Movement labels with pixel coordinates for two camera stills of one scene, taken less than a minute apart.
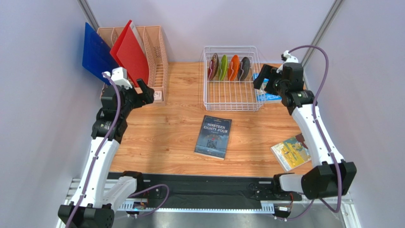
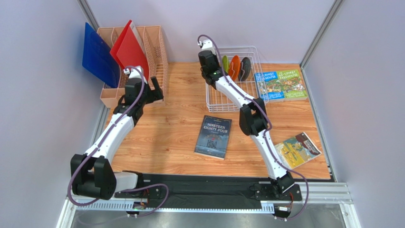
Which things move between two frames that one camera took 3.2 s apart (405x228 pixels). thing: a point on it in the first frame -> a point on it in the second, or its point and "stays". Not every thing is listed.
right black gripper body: [270, 80] -> [207, 75]
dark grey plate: [244, 69] stays
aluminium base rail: [77, 186] stays
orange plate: [233, 68] stays
